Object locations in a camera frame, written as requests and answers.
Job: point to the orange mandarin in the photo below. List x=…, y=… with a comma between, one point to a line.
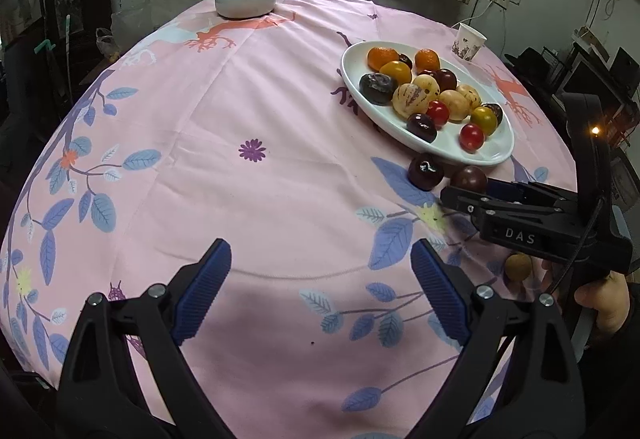
x=382, y=57
x=427, y=60

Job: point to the small yellow green fruit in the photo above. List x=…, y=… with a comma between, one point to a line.
x=517, y=266

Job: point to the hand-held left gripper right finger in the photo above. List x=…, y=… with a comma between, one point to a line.
x=440, y=291

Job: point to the green orange tomato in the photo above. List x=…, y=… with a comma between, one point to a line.
x=483, y=119

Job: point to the pale yellow spotted fruit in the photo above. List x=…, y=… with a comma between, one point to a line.
x=470, y=94
x=426, y=84

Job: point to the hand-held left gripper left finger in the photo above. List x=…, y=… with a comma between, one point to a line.
x=202, y=291

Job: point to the dark mangosteen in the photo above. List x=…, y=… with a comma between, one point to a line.
x=377, y=88

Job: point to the dark purple plum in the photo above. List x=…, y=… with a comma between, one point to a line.
x=425, y=171
x=421, y=126
x=469, y=179

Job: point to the dark red plum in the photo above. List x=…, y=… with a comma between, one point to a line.
x=446, y=79

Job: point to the pink leaf print tablecloth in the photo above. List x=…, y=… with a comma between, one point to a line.
x=225, y=159

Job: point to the large pale pepino melon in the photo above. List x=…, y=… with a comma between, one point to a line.
x=410, y=100

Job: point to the white oval plate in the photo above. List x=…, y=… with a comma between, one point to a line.
x=492, y=151

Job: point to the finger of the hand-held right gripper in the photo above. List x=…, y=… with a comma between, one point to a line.
x=467, y=201
x=507, y=189

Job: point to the computer monitor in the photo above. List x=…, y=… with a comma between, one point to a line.
x=592, y=79

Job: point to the yellow orange tomato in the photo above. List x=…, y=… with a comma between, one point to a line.
x=395, y=71

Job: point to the small dark brown fruit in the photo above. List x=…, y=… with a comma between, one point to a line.
x=495, y=111

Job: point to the person's right hand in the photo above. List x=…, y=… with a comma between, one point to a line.
x=610, y=301

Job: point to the small dark red cherry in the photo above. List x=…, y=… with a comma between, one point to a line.
x=405, y=61

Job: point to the printed paper cup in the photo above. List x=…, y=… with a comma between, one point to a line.
x=469, y=43

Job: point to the clear plastic bag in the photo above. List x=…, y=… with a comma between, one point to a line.
x=107, y=44

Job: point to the red cherry tomato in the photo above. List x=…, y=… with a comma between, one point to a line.
x=438, y=113
x=471, y=137

